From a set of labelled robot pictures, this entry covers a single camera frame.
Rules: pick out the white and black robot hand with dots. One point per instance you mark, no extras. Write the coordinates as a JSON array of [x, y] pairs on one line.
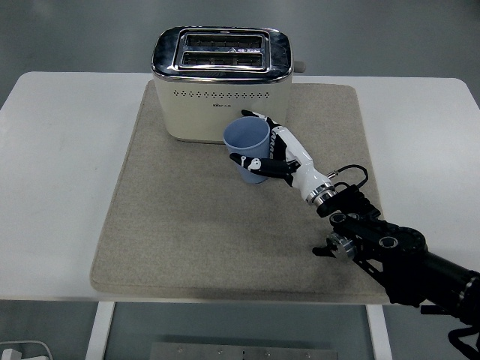
[[303, 170]]

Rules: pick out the blue ribbed plastic cup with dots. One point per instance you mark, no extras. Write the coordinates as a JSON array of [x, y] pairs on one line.
[[247, 140]]

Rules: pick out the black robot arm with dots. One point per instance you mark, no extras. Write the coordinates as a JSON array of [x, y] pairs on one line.
[[405, 255]]

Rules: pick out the cream and chrome toaster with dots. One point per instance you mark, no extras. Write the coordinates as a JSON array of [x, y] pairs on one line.
[[210, 120]]

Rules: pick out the beige felt mat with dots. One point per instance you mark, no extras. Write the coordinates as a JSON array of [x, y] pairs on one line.
[[187, 232]]

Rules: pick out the white table leg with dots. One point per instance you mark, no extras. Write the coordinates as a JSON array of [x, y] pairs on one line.
[[99, 330], [379, 333]]

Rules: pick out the grey metal plate with screws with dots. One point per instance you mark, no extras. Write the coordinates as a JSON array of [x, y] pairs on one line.
[[243, 352]]

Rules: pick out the white power adapter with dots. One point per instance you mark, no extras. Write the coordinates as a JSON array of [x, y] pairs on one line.
[[9, 355]]

